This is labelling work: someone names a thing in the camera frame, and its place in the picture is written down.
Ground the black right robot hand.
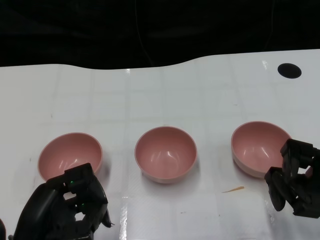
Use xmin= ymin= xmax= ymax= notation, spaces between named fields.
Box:
xmin=264 ymin=138 xmax=320 ymax=219

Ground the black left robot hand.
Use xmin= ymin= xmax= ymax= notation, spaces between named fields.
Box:
xmin=14 ymin=162 xmax=116 ymax=240

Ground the pink plastic bowl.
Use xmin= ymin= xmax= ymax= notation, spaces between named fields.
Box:
xmin=230 ymin=120 xmax=294 ymax=179
xmin=134 ymin=126 xmax=198 ymax=185
xmin=37 ymin=132 xmax=104 ymax=183

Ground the thin orange sliver scrap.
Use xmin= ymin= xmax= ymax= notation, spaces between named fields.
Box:
xmin=221 ymin=185 xmax=245 ymax=194

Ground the black round table grommet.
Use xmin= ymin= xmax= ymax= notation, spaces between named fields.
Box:
xmin=277 ymin=62 xmax=303 ymax=80

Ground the black backdrop cloth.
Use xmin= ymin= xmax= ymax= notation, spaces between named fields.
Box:
xmin=0 ymin=0 xmax=320 ymax=71

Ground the thin grey hanging cable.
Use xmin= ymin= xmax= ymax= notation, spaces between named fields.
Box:
xmin=135 ymin=0 xmax=154 ymax=67

